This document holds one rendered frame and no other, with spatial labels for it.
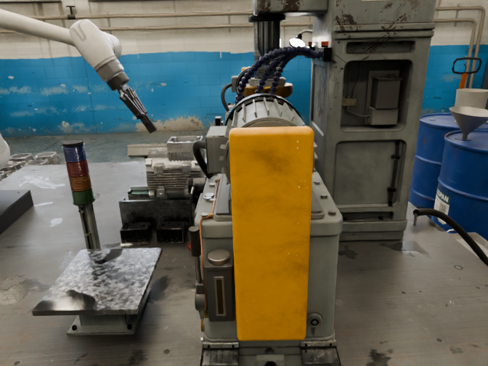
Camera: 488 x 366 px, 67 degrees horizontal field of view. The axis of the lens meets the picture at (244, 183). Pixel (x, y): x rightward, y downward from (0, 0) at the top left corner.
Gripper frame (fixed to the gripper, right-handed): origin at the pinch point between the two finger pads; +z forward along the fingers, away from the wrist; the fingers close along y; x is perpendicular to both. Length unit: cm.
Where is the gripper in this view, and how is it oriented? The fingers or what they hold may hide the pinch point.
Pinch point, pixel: (148, 123)
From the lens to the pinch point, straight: 148.3
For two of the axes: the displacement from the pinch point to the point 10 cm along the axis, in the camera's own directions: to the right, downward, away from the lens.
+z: 5.3, 8.0, 3.0
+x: -8.5, 4.9, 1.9
